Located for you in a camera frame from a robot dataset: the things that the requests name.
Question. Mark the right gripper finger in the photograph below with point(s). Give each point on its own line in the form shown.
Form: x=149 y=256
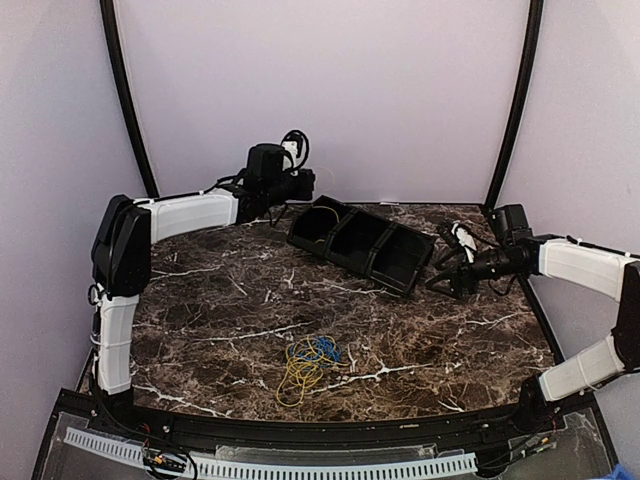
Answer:
x=446 y=279
x=446 y=290

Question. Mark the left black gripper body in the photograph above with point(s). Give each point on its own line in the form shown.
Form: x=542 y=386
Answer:
x=304 y=191

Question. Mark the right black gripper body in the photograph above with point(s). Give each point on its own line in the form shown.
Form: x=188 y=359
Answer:
x=470 y=277

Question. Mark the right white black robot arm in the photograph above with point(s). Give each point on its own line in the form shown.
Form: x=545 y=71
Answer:
x=517 y=251

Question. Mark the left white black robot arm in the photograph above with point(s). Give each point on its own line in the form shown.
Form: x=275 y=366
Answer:
x=121 y=253

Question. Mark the black three-compartment bin tray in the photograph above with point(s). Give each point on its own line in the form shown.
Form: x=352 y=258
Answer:
x=368 y=245

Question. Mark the blue object bottom corner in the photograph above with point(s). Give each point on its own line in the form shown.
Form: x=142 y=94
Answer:
x=620 y=472

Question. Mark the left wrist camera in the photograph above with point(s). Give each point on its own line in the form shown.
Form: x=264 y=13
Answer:
x=296 y=145

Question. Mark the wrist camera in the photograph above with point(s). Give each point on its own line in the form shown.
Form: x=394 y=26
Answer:
x=459 y=240
x=296 y=145

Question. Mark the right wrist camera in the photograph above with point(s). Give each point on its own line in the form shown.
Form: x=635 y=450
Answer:
x=459 y=240

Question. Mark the white slotted cable duct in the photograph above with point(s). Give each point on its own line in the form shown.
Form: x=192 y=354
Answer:
x=261 y=463

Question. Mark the left black frame post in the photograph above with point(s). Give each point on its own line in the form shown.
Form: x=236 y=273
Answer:
x=128 y=109

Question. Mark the black frame post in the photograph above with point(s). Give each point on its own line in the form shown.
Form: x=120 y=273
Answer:
x=128 y=109
x=525 y=70

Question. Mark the black front rail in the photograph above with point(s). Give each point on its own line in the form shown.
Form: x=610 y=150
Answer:
x=205 y=433

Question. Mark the right black frame post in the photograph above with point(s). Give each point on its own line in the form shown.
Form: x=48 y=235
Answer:
x=525 y=70

